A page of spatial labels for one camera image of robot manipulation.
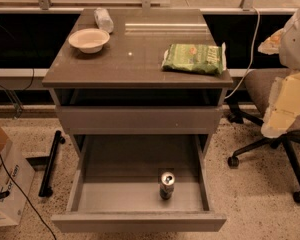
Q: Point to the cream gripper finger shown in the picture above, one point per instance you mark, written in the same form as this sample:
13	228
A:
272	44
284	106

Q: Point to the redbull can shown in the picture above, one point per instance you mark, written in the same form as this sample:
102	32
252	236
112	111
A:
167	182

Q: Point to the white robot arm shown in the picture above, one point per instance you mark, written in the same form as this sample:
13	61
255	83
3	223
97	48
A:
289	55

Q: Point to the closed grey top drawer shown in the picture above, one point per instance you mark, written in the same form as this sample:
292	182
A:
138	120

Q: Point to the open grey middle drawer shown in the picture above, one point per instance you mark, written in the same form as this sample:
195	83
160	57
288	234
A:
117	182

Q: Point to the grey office chair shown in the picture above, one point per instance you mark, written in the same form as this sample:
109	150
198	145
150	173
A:
258	84

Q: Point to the green chip bag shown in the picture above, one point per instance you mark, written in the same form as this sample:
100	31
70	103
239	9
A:
195	58

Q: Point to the clear plastic water bottle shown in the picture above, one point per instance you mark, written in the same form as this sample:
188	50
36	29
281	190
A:
103	20

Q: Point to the white paper bowl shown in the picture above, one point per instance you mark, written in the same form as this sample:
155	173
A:
90	40

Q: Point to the black floor bar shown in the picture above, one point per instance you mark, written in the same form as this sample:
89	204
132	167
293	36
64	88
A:
46	189

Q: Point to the white cardboard box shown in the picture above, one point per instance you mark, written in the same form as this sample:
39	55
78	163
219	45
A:
16	174

